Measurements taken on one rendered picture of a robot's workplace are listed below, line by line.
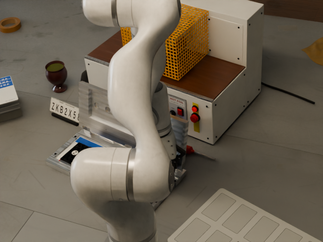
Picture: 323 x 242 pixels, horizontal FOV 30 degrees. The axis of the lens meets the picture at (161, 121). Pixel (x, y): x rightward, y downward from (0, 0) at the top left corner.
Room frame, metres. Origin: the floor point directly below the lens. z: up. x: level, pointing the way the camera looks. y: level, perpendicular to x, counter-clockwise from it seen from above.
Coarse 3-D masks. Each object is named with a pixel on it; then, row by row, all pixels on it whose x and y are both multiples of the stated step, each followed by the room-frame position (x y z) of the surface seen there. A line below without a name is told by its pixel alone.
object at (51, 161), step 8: (80, 128) 1.67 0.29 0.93; (88, 128) 1.66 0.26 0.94; (80, 136) 1.64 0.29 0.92; (88, 136) 1.63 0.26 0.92; (96, 136) 1.63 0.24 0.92; (64, 144) 1.60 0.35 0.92; (104, 144) 1.58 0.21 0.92; (112, 144) 1.58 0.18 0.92; (120, 144) 1.56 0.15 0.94; (56, 152) 1.56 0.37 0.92; (48, 160) 1.52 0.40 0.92; (56, 160) 1.52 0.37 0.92; (56, 168) 1.49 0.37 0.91; (64, 168) 1.48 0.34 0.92; (176, 176) 1.39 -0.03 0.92; (184, 176) 1.40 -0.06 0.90; (176, 184) 1.37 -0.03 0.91
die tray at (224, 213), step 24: (216, 192) 1.31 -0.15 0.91; (192, 216) 1.22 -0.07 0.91; (216, 216) 1.21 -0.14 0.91; (240, 216) 1.20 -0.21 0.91; (264, 216) 1.19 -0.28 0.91; (168, 240) 1.14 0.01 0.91; (192, 240) 1.13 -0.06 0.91; (216, 240) 1.12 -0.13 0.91; (240, 240) 1.11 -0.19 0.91; (264, 240) 1.11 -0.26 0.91; (288, 240) 1.10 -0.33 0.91; (312, 240) 1.09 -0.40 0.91
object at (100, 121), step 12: (84, 84) 1.68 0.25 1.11; (84, 96) 1.67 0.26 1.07; (96, 96) 1.66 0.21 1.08; (84, 108) 1.66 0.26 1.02; (96, 108) 1.65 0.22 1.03; (84, 120) 1.66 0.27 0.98; (96, 120) 1.63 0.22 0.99; (108, 120) 1.61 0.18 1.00; (180, 120) 1.44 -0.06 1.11; (96, 132) 1.62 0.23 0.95; (108, 132) 1.59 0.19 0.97; (120, 132) 1.56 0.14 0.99; (180, 132) 1.44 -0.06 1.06; (132, 144) 1.52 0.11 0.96; (180, 144) 1.43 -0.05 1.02; (180, 168) 1.40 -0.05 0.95
